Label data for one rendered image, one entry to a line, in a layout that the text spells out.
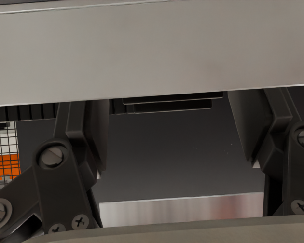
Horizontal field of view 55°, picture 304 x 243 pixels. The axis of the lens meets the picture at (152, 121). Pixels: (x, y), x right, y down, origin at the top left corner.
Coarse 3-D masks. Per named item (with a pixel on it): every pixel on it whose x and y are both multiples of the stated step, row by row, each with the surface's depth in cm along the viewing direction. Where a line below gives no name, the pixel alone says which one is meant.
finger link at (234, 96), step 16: (240, 96) 12; (256, 96) 10; (272, 96) 9; (288, 96) 10; (240, 112) 12; (256, 112) 10; (272, 112) 9; (288, 112) 9; (240, 128) 12; (256, 128) 10; (272, 128) 9; (288, 128) 10; (256, 144) 10; (272, 144) 9; (256, 160) 11; (272, 160) 10; (272, 176) 10
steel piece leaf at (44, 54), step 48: (96, 0) 6; (144, 0) 6; (192, 0) 6; (240, 0) 6; (288, 0) 6; (0, 48) 6; (48, 48) 6; (96, 48) 6; (144, 48) 6; (192, 48) 6; (240, 48) 6; (288, 48) 6; (0, 96) 6; (48, 96) 6; (96, 96) 6
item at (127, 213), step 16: (256, 192) 17; (112, 208) 17; (128, 208) 17; (144, 208) 17; (160, 208) 17; (176, 208) 17; (192, 208) 17; (208, 208) 17; (224, 208) 17; (240, 208) 17; (256, 208) 17; (112, 224) 17; (128, 224) 17; (144, 224) 17
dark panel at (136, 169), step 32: (224, 96) 67; (32, 128) 67; (128, 128) 67; (160, 128) 67; (192, 128) 67; (224, 128) 67; (128, 160) 68; (160, 160) 68; (192, 160) 68; (224, 160) 68; (96, 192) 68; (128, 192) 68; (160, 192) 68; (192, 192) 68; (224, 192) 68
